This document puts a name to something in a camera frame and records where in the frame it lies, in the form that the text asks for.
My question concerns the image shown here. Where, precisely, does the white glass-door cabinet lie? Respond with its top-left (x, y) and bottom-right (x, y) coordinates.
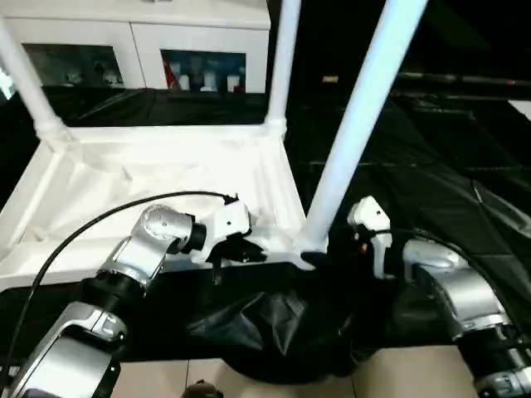
top-left (0, 0), bottom-right (273, 95)

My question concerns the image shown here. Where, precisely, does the large black box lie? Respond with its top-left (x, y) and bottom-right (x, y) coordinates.
top-left (265, 0), bottom-right (531, 97)

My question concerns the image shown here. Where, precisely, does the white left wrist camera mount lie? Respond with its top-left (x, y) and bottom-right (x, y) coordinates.
top-left (190, 198), bottom-right (255, 265)

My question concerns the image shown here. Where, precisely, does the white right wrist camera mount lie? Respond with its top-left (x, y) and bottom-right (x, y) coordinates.
top-left (347, 196), bottom-right (394, 279)

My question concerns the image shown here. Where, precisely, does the dark rounded robot foot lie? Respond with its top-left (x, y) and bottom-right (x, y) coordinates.
top-left (182, 383), bottom-right (226, 398)

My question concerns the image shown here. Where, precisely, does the light blue white panel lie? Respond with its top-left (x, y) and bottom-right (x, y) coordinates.
top-left (0, 61), bottom-right (14, 101)

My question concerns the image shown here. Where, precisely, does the black plastic mat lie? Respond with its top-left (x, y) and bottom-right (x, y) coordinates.
top-left (0, 85), bottom-right (531, 383)

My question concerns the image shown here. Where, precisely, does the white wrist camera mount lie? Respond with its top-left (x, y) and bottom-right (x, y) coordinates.
top-left (190, 198), bottom-right (255, 265)
top-left (347, 196), bottom-right (394, 279)

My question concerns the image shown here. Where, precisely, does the white plastic table leg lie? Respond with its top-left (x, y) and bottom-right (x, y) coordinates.
top-left (0, 18), bottom-right (72, 147)
top-left (297, 0), bottom-right (429, 255)
top-left (265, 0), bottom-right (302, 134)

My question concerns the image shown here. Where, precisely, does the white plastic table top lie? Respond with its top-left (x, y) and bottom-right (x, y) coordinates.
top-left (0, 119), bottom-right (329, 292)

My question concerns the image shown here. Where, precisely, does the dark horizontal metal rail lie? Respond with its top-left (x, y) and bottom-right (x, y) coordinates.
top-left (397, 70), bottom-right (531, 88)

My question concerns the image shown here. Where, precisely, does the red box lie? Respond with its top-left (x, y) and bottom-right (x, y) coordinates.
top-left (163, 60), bottom-right (178, 91)

